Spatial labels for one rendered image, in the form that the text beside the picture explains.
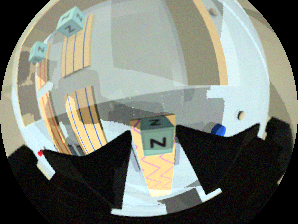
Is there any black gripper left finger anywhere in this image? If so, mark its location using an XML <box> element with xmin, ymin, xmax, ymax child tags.
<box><xmin>43</xmin><ymin>129</ymin><xmax>132</xmax><ymax>210</ymax></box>

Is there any green cube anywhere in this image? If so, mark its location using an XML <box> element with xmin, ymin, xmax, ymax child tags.
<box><xmin>140</xmin><ymin>116</ymin><xmax>176</xmax><ymax>156</ymax></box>

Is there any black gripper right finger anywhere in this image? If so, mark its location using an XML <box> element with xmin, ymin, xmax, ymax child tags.
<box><xmin>176</xmin><ymin>123</ymin><xmax>261</xmax><ymax>196</ymax></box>

